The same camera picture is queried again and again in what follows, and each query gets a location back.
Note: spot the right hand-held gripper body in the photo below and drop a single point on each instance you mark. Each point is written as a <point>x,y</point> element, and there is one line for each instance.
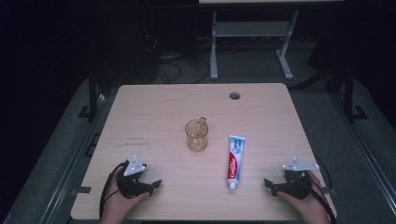
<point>295,183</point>

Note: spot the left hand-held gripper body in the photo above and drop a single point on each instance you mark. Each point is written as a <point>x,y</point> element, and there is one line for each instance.
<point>130,183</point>

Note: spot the person's left hand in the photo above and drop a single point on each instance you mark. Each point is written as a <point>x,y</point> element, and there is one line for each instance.
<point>116,205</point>

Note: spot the person's right hand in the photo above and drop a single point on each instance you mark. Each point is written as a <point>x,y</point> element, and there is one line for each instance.
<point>306,208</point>

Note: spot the white red toothpaste tube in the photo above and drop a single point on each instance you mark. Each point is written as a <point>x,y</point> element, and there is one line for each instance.
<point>235,161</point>

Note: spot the amber transparent cup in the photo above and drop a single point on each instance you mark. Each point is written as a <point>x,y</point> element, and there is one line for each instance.
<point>196,137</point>

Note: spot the black metal stand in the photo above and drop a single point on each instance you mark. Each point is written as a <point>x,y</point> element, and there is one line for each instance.
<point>92,96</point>
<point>350,96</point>

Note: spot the grey aluminium rail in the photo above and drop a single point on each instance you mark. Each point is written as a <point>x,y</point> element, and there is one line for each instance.
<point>370,161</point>
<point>67,174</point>

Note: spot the white metal table frame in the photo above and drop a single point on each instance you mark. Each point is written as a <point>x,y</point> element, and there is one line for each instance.
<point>249,29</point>

